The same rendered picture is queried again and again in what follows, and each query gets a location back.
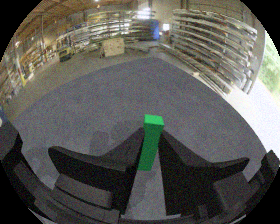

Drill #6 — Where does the green post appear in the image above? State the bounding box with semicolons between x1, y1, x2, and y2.
137;115;164;172

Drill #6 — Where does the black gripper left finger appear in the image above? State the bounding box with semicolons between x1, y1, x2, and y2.
48;127;145;216

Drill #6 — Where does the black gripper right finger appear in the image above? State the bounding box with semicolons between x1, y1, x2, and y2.
157;129;250;216

